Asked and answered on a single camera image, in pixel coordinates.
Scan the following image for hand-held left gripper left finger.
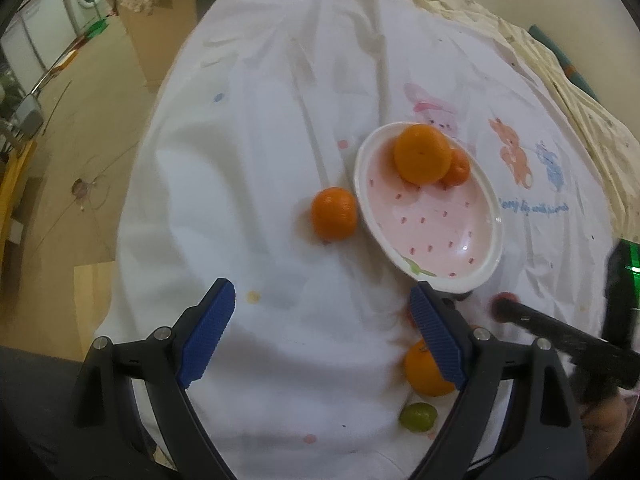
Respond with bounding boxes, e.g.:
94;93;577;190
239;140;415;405
72;277;237;480

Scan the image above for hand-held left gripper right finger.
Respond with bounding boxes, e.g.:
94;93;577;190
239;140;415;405
407;281;588;480

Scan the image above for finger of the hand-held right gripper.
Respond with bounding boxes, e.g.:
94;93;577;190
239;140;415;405
491;294;621;361

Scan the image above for small orange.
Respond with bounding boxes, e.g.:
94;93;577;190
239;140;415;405
404;339;457;398
440;149;471;184

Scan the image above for red cherry tomato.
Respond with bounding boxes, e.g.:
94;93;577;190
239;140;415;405
489;291;517;322

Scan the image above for green round fruit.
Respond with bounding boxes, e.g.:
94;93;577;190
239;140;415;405
398;402;438;433

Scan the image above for pink dotted ceramic plate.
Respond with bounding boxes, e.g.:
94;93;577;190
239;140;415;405
353;121;503;292

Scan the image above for large orange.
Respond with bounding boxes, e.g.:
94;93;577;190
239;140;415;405
310;187;359;242
393;124;452;185

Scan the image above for person's right hand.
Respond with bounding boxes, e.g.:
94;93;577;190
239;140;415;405
580;392;633;463

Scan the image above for light wooden board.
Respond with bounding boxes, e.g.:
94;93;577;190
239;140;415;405
73;260;122;363

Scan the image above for cream patterned quilt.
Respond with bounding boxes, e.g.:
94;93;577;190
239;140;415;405
350;0;640;241

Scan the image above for white printed bed sheet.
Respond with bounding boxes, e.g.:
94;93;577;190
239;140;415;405
92;0;620;480

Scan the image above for teal headboard cushion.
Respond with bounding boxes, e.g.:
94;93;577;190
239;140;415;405
527;24;601;103

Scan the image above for cardboard box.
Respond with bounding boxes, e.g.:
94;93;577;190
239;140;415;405
120;0;201;92

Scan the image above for orange white floor tool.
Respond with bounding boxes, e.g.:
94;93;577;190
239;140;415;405
50;50;81;74

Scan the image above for white base cabinets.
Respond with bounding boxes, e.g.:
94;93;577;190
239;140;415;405
0;0;77;92

